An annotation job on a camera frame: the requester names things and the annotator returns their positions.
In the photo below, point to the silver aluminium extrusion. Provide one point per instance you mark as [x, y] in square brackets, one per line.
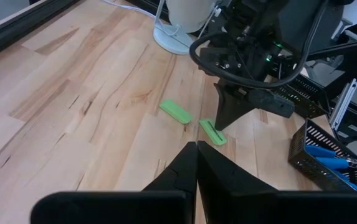
[343, 102]

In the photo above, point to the black mesh basket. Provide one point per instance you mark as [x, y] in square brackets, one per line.
[309, 99]
[299, 155]

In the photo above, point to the white desk lamp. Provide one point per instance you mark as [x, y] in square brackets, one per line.
[172, 40]

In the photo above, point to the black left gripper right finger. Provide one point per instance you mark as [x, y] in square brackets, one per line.
[228, 186]

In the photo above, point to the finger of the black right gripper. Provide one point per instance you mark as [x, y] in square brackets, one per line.
[274, 104]
[231, 105]

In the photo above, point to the green eraser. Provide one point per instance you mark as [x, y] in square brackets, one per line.
[214, 133]
[175, 111]

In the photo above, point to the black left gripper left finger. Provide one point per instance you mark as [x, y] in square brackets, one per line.
[172, 186]

